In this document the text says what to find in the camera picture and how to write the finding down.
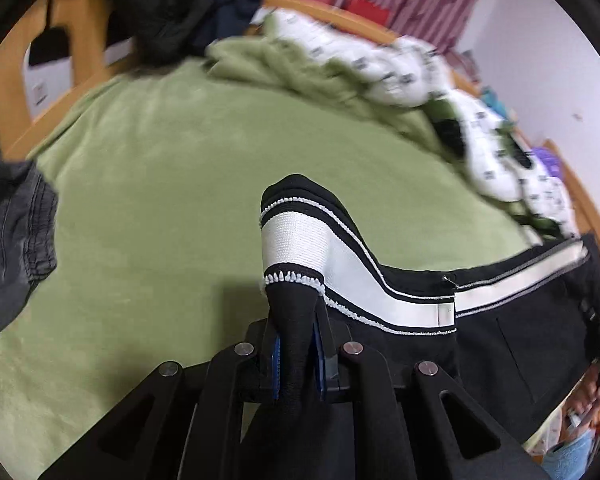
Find navy blue garment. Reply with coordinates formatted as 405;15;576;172
193;0;263;53

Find grey denim garment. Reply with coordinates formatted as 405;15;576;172
0;152;58;333

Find black pants with white waistband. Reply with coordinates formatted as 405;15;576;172
239;173;600;480

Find green fleece bed blanket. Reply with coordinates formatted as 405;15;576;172
0;60;528;479

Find black jacket on footboard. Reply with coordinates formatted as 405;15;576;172
112;0;216;66

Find red pillow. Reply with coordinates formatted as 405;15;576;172
312;0;390;26

